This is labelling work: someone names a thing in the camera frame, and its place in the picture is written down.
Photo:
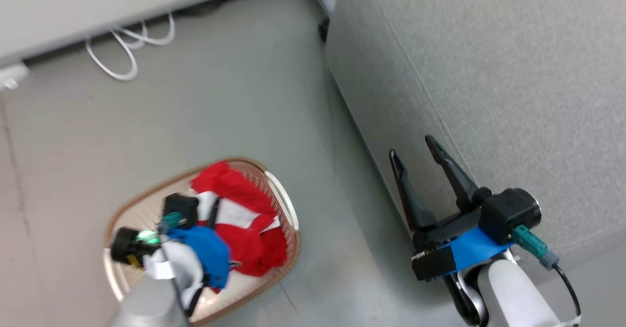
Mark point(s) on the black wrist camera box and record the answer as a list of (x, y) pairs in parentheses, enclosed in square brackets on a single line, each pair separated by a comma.
[(501, 214), (182, 207)]

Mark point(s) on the white power adapter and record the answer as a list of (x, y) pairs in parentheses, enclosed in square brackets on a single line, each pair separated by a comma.
[(12, 76)]

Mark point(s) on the red white jersey garment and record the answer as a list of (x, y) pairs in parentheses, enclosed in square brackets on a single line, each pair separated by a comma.
[(244, 246)]

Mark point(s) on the large white partition board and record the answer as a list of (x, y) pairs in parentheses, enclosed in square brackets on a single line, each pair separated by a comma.
[(98, 9)]

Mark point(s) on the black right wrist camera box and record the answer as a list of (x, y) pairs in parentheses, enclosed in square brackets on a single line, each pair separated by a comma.
[(501, 214)]

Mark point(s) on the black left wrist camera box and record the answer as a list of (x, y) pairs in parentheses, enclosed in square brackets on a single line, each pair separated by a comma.
[(182, 207)]

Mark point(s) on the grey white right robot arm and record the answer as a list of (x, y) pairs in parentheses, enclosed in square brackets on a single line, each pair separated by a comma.
[(513, 297)]

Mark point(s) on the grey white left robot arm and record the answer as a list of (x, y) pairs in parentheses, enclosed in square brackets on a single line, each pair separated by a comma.
[(146, 302)]

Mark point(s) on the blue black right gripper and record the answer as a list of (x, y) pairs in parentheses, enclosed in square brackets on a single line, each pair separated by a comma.
[(469, 249)]

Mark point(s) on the white paper tag left arm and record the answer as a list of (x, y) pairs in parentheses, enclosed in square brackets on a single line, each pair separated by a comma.
[(159, 270)]

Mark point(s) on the white laundry basket brown rim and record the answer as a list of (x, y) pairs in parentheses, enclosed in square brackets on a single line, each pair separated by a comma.
[(142, 209)]

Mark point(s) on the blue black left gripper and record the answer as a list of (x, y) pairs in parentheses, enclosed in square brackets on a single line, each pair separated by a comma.
[(208, 253)]

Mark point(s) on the grey fabric sofa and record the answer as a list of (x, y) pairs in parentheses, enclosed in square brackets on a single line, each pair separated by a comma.
[(513, 97)]

